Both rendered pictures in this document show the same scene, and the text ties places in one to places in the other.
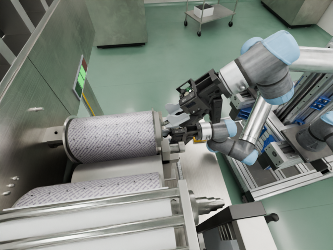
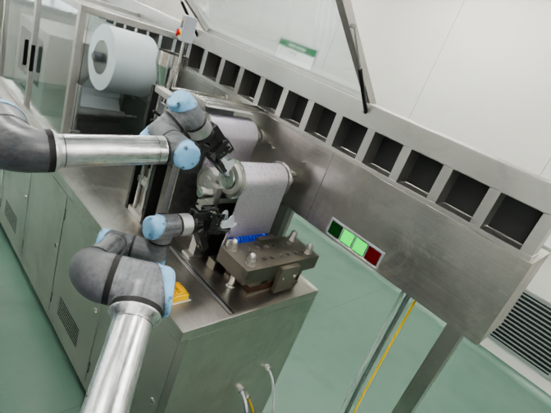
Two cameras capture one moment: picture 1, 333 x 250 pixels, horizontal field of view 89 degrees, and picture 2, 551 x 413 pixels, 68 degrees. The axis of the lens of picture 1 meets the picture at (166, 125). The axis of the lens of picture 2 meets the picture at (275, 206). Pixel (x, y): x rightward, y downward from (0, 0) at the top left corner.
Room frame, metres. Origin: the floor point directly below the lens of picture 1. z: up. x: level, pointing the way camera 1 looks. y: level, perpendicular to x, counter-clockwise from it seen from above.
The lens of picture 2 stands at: (1.44, -0.79, 1.76)
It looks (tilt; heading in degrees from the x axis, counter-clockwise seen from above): 21 degrees down; 136
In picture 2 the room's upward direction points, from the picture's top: 21 degrees clockwise
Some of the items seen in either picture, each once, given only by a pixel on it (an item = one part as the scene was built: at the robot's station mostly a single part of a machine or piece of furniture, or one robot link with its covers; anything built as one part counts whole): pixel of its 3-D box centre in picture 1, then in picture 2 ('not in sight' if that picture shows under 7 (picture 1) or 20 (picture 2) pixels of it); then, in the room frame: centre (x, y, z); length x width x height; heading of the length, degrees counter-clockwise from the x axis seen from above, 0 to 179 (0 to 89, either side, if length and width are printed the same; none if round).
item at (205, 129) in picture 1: (203, 131); (183, 224); (0.39, -0.15, 1.11); 0.08 x 0.05 x 0.08; 8
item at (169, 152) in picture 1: (170, 162); (201, 221); (0.27, -0.01, 1.05); 0.06 x 0.05 x 0.31; 98
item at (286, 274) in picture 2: not in sight; (285, 278); (0.55, 0.24, 0.96); 0.10 x 0.03 x 0.11; 98
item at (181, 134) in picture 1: (184, 132); (203, 220); (0.38, -0.07, 1.12); 0.12 x 0.08 x 0.09; 98
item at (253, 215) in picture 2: not in sight; (254, 217); (0.35, 0.17, 1.11); 0.23 x 0.01 x 0.18; 98
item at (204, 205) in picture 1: (209, 204); not in sight; (0.07, -0.09, 1.33); 0.06 x 0.03 x 0.03; 98
